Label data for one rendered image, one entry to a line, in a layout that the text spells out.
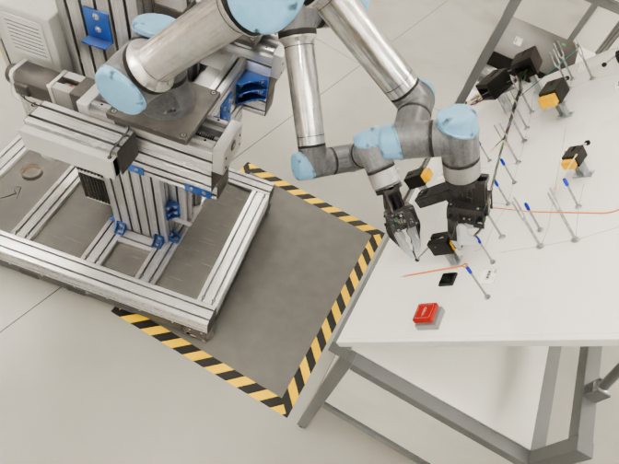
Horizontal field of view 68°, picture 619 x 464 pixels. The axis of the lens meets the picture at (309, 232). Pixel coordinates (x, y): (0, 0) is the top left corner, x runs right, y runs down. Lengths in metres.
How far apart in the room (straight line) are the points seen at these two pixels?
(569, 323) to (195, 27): 0.87
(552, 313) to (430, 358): 0.52
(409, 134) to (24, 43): 1.16
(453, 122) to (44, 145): 1.04
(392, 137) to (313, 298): 1.47
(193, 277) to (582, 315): 1.54
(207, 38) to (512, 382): 1.22
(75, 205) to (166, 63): 1.45
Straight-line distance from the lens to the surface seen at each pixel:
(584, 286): 1.02
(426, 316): 1.08
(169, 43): 0.98
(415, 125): 0.96
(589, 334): 0.94
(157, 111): 1.27
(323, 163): 1.19
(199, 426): 2.06
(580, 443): 1.32
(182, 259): 2.12
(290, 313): 2.25
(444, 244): 1.15
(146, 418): 2.09
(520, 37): 2.22
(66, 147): 1.37
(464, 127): 0.92
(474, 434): 1.41
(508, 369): 1.53
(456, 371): 1.44
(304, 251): 2.44
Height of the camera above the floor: 2.01
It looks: 53 degrees down
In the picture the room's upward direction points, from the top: 17 degrees clockwise
